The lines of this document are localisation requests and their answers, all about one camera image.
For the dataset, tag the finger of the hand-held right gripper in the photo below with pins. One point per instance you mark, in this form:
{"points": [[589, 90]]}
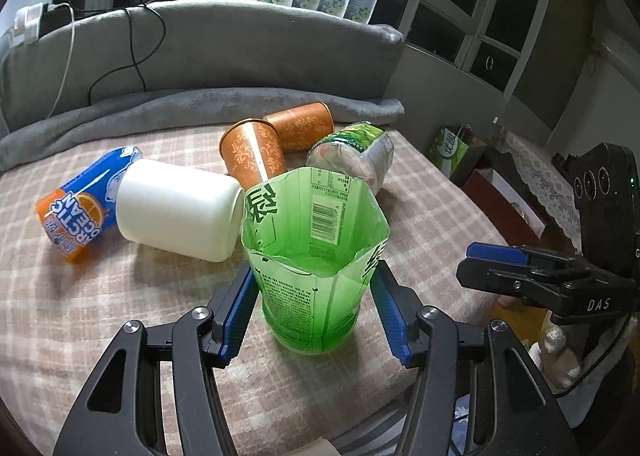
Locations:
{"points": [[510, 281], [500, 253]]}

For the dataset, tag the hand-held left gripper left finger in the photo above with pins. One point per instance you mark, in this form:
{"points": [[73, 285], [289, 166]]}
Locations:
{"points": [[239, 308]]}

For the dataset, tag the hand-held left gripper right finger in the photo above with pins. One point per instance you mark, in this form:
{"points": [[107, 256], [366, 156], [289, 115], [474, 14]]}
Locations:
{"points": [[392, 313]]}

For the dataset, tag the green cut-bottle cup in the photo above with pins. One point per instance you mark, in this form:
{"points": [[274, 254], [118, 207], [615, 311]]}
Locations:
{"points": [[300, 296]]}

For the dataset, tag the white plastic cup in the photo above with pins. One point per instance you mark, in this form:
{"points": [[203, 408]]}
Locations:
{"points": [[175, 208]]}

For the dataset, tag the orange patterned paper cup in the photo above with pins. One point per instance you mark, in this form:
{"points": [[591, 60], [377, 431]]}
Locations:
{"points": [[250, 150], [302, 128]]}

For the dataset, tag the clear green-label bottle cup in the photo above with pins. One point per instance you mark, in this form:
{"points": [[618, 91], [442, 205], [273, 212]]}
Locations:
{"points": [[362, 155]]}

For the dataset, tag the orange and blue can cup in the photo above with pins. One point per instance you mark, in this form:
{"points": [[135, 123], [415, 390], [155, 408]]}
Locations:
{"points": [[75, 216]]}

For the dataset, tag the person's right hand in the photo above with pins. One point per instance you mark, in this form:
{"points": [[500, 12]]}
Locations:
{"points": [[560, 358]]}

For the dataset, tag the red box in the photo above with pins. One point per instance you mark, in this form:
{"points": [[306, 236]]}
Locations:
{"points": [[500, 196]]}

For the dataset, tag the white lace cloth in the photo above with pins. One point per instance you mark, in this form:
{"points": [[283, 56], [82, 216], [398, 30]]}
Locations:
{"points": [[542, 175]]}

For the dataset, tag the green paper bag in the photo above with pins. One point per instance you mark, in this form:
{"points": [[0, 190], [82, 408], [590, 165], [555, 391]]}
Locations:
{"points": [[447, 153]]}

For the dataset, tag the grey fleece blanket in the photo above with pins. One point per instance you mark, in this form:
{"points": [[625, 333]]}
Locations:
{"points": [[225, 55]]}

